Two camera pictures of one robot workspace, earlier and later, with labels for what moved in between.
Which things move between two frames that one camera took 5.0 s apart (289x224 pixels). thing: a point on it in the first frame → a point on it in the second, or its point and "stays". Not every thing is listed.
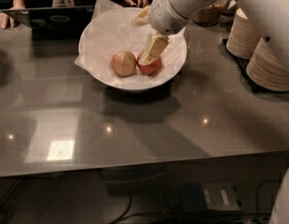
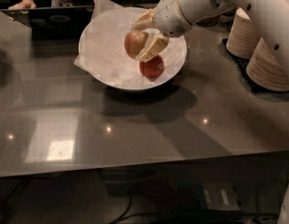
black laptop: [54, 22] stays
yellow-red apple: [124, 63] → [134, 42]
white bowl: [111, 49] stays
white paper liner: [111, 30] stays
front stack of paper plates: [265, 70] stays
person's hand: [6, 21] → [26, 3]
